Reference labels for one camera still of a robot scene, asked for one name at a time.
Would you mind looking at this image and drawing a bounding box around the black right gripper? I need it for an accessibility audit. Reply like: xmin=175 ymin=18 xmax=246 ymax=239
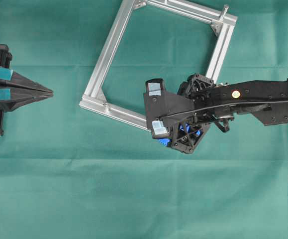
xmin=171 ymin=74 xmax=233 ymax=154

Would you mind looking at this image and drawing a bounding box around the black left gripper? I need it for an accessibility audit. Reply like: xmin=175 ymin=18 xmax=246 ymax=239
xmin=0 ymin=44 xmax=54 ymax=136

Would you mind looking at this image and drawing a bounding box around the blue plastic gear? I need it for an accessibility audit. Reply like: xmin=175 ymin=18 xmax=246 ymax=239
xmin=158 ymin=123 xmax=204 ymax=148

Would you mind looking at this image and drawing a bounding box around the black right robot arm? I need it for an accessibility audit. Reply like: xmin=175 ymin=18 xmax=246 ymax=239
xmin=166 ymin=74 xmax=288 ymax=154

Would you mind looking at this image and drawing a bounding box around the green table cloth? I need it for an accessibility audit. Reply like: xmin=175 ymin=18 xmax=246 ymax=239
xmin=0 ymin=0 xmax=288 ymax=239

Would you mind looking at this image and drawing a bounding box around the black camera cable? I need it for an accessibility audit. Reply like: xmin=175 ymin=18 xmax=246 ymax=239
xmin=156 ymin=98 xmax=288 ymax=132

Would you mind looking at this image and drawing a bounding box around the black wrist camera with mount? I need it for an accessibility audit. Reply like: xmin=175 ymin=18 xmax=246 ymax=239
xmin=143 ymin=78 xmax=194 ymax=139

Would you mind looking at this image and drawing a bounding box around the square aluminium extrusion frame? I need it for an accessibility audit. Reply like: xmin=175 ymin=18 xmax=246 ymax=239
xmin=79 ymin=0 xmax=238 ymax=130

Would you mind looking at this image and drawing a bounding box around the steel shaft on frame corner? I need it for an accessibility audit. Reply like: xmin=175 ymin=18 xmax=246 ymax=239
xmin=219 ymin=4 xmax=229 ymax=23

